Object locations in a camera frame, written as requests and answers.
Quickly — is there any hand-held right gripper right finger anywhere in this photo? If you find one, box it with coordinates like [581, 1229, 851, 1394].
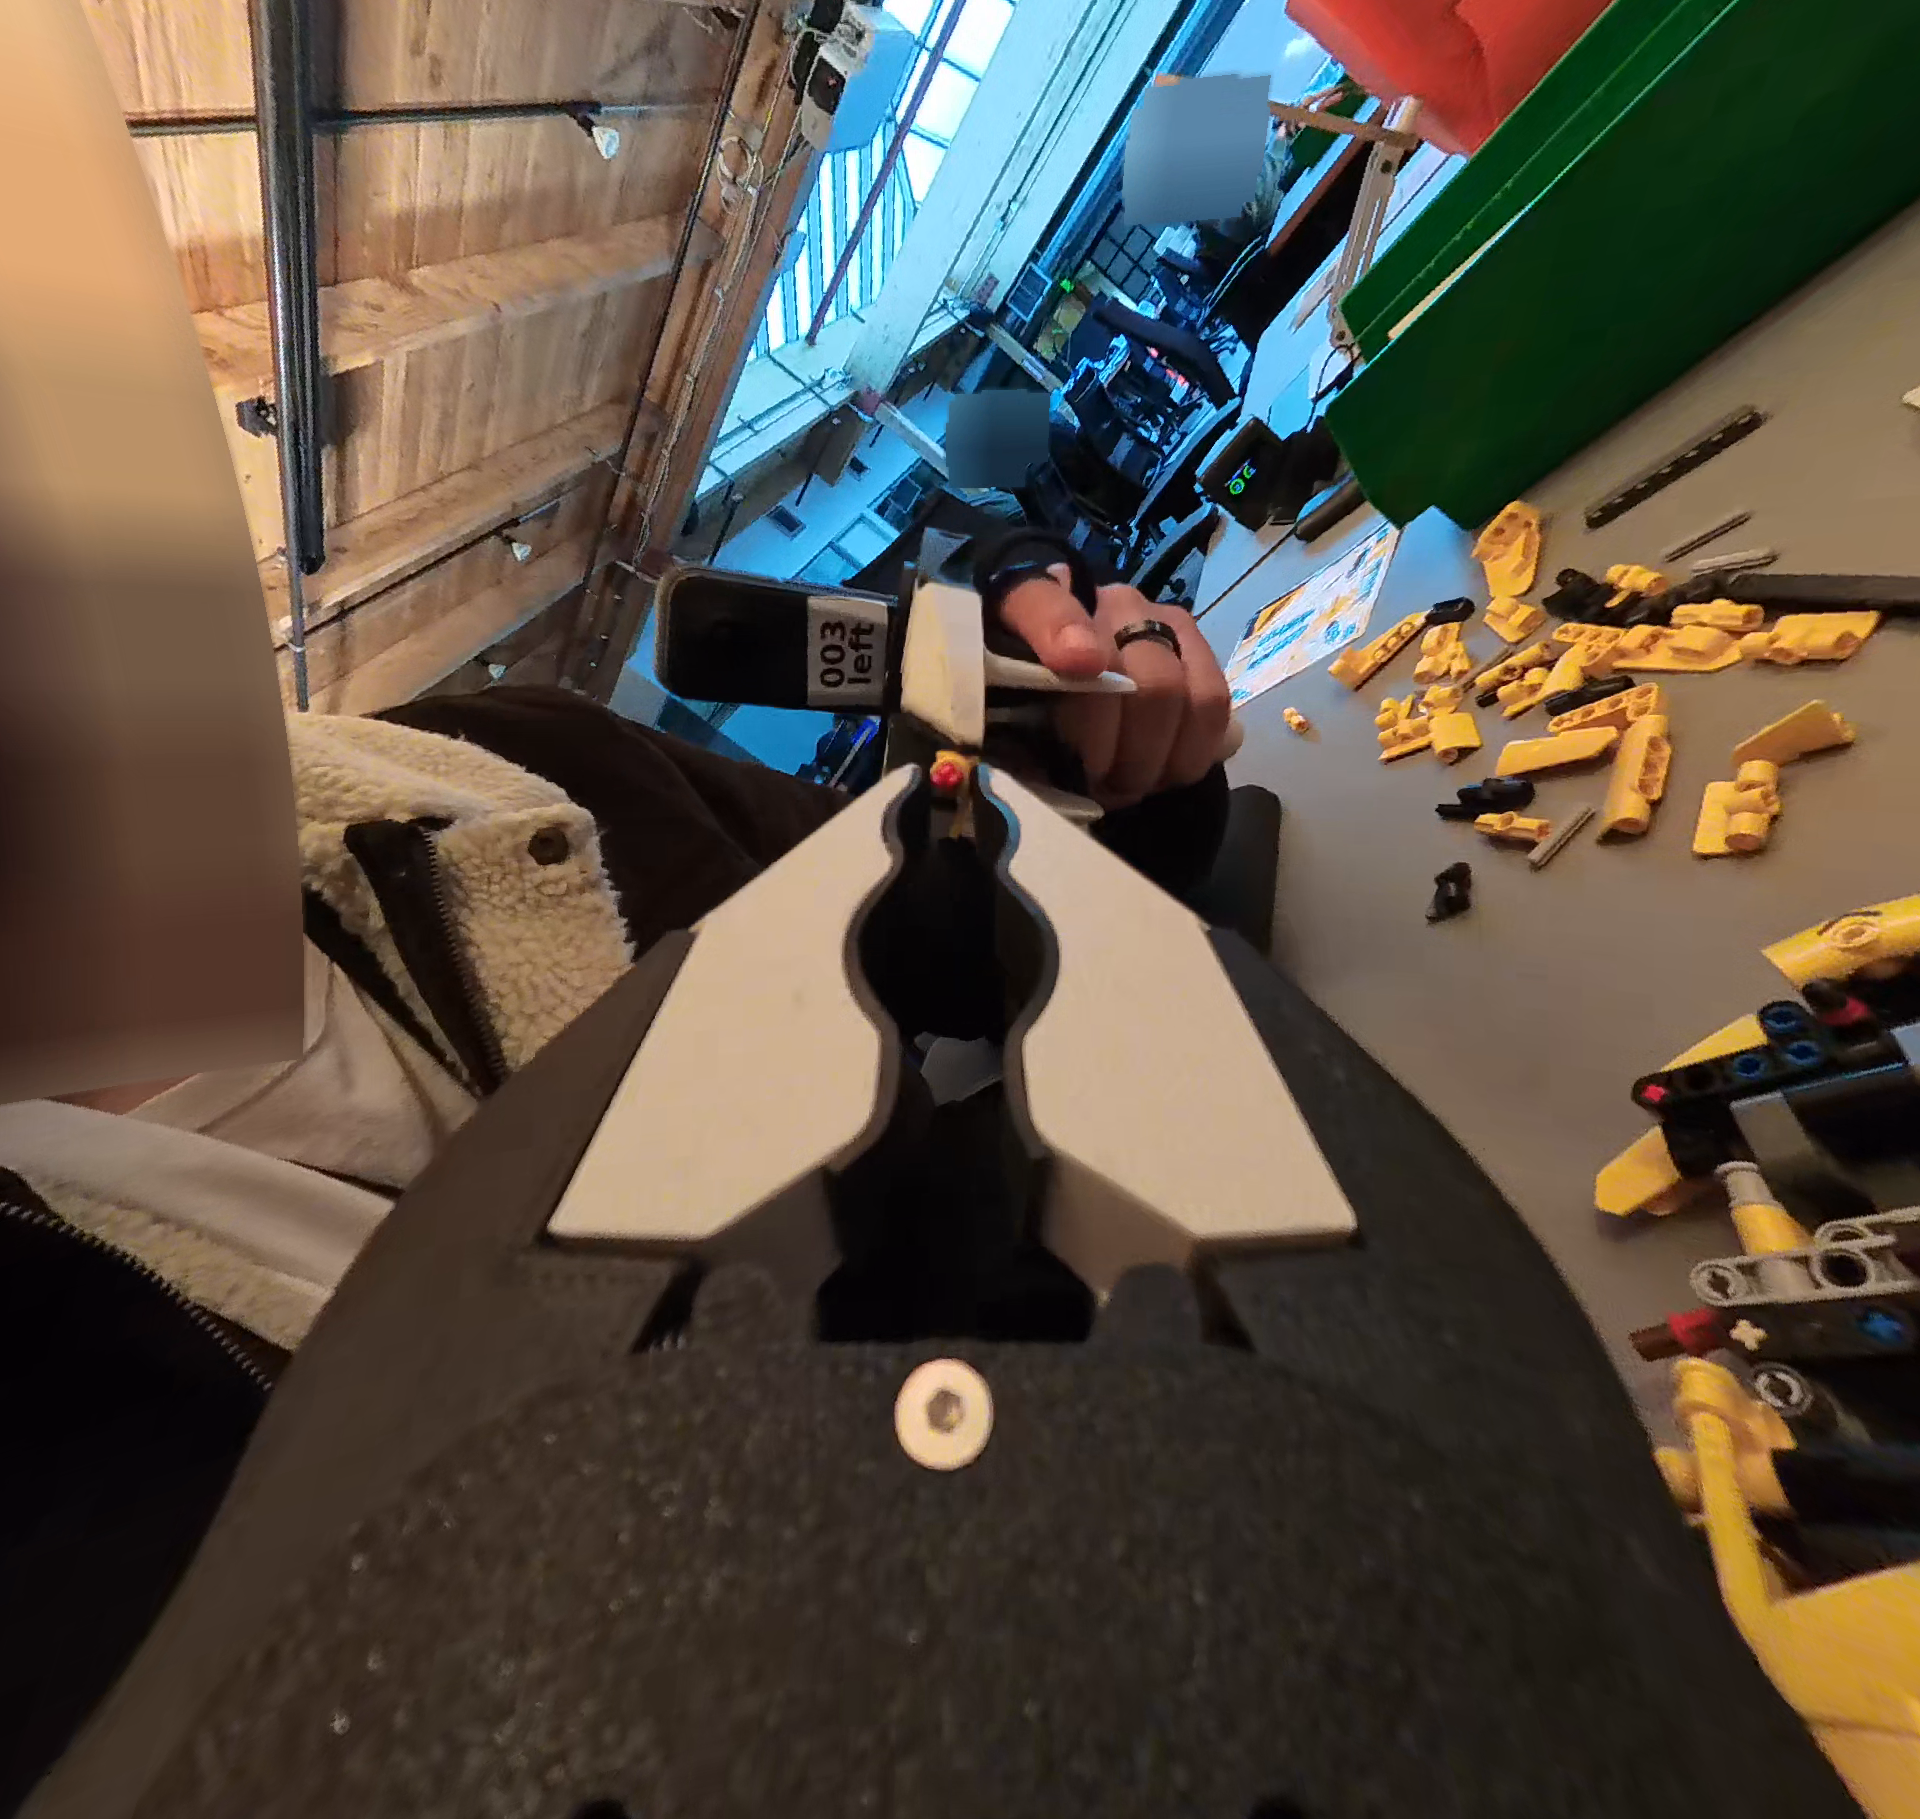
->
[982, 769, 1359, 1335]

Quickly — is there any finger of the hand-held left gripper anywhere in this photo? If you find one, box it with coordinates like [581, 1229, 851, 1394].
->
[898, 646, 993, 758]
[898, 582, 993, 689]

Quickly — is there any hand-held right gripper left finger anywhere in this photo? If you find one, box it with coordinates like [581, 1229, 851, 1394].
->
[547, 767, 919, 1349]

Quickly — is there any yellow brick car model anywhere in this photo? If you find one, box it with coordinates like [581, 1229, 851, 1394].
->
[1593, 893, 1920, 1819]

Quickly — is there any person's left forearm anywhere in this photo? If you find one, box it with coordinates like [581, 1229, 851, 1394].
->
[1049, 776, 1284, 951]

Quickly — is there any person's left hand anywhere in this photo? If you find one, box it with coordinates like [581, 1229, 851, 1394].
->
[982, 559, 1250, 812]

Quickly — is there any black device with green display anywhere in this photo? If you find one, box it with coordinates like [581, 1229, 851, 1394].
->
[1194, 416, 1342, 533]

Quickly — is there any yellow printed sticker sheet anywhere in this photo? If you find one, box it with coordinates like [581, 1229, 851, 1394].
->
[1220, 517, 1402, 713]

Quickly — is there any slanted roof window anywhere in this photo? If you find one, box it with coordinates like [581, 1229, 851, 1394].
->
[751, 0, 1067, 365]

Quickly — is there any white document stand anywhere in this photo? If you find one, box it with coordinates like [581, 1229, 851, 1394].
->
[1320, 94, 1425, 357]

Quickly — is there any pile of yellow brick pieces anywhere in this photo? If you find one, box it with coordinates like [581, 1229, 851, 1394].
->
[1327, 498, 1884, 859]

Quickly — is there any metal ceiling pipe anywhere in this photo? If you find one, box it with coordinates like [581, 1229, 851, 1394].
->
[239, 0, 330, 711]

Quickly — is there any green plastic bin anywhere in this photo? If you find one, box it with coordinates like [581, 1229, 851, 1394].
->
[1324, 0, 1920, 533]

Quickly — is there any dark grey holed beam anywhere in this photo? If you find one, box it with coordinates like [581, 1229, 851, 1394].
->
[1581, 402, 1766, 530]

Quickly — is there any orange plastic bin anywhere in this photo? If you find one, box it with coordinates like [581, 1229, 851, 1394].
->
[1286, 0, 1711, 159]

